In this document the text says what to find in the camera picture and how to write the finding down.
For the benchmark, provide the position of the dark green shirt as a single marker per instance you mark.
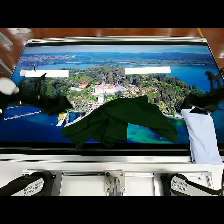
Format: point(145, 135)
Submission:
point(116, 118)

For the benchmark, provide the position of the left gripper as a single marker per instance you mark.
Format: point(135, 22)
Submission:
point(60, 105)

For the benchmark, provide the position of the silver frame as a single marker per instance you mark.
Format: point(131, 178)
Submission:
point(113, 166)

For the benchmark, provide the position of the light blue shirt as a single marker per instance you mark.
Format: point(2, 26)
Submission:
point(203, 136)

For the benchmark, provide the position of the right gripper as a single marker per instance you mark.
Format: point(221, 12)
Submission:
point(193, 100)

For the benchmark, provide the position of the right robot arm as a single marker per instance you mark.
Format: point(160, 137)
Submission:
point(215, 101)

